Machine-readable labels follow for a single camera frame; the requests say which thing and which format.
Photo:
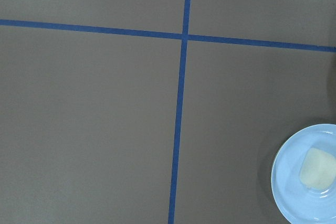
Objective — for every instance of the white steamed bun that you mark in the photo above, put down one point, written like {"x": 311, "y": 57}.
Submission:
{"x": 318, "y": 169}

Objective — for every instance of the light blue plate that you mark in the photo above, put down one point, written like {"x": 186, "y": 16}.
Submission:
{"x": 296, "y": 202}

